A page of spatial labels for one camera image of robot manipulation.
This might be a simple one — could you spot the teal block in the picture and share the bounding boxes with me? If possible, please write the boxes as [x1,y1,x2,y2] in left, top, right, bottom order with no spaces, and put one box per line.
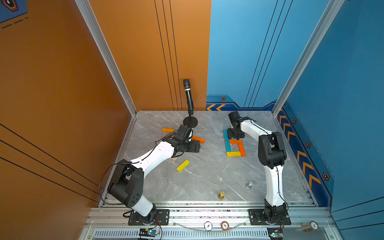
[225,141,232,153]
[223,130,230,144]

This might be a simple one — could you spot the orange block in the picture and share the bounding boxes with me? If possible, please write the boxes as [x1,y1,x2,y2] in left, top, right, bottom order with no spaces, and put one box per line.
[192,136,205,144]
[238,144,246,157]
[229,139,243,145]
[162,128,175,133]

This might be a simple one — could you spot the yellow block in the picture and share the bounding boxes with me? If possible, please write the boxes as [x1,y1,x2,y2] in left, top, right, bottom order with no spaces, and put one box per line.
[227,151,242,157]

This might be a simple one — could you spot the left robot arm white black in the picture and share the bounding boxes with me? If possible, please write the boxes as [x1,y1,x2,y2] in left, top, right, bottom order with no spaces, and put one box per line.
[107,137,201,223]

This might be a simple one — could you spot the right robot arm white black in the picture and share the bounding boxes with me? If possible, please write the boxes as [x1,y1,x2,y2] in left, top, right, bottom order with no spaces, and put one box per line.
[227,112,289,224]

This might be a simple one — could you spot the yellow block diagonal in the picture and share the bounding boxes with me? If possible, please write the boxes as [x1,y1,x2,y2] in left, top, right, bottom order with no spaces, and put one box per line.
[176,160,190,173]

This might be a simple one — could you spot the black microphone on stand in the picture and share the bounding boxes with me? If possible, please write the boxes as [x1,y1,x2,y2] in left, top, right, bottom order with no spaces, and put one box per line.
[183,79,198,128]

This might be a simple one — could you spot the silver cylinder weight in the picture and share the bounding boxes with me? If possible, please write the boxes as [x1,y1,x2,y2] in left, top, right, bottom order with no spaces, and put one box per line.
[246,182,254,190]

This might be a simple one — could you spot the brass cylinder weight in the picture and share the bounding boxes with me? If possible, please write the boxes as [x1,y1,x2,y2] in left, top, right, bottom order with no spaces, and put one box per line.
[218,191,225,200]

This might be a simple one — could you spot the white round disc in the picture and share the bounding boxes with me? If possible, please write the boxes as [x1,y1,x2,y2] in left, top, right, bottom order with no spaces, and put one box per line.
[204,221,213,231]

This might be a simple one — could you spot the copper round disc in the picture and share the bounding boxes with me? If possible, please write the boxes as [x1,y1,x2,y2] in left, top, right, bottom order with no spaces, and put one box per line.
[221,221,230,231]

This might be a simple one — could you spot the left green circuit board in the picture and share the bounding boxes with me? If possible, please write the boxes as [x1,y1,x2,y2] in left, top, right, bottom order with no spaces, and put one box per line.
[139,229,160,239]

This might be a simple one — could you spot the green circuit board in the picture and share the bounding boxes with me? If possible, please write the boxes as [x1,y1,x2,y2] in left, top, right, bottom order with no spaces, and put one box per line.
[139,229,160,239]
[267,228,284,240]

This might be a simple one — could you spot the right green circuit board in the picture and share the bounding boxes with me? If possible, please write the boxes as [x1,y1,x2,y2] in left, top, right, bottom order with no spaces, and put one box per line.
[267,228,284,240]

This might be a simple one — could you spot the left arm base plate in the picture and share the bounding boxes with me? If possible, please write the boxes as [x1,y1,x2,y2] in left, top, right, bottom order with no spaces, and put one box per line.
[128,209,170,226]

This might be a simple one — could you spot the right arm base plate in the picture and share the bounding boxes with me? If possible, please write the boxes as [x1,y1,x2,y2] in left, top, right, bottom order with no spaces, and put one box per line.
[248,209,292,226]

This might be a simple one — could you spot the aluminium front rail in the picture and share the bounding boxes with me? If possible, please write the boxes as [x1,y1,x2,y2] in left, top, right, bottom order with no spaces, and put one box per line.
[85,201,336,228]

